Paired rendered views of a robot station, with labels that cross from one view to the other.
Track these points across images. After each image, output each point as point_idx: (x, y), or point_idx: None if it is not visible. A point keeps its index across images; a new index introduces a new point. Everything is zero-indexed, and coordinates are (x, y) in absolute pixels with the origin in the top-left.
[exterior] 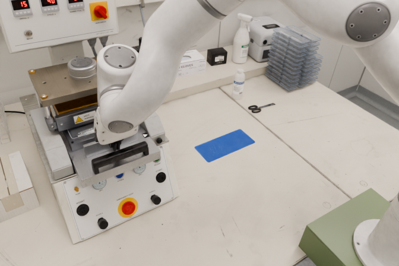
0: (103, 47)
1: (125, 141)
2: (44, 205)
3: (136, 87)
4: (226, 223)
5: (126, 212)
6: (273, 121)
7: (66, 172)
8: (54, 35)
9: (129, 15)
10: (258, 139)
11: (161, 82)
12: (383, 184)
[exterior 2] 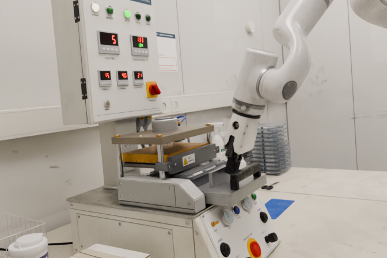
0: (101, 169)
1: None
2: None
3: (301, 49)
4: (342, 240)
5: (256, 252)
6: (291, 189)
7: (201, 204)
8: (124, 108)
9: None
10: (295, 198)
11: (308, 50)
12: None
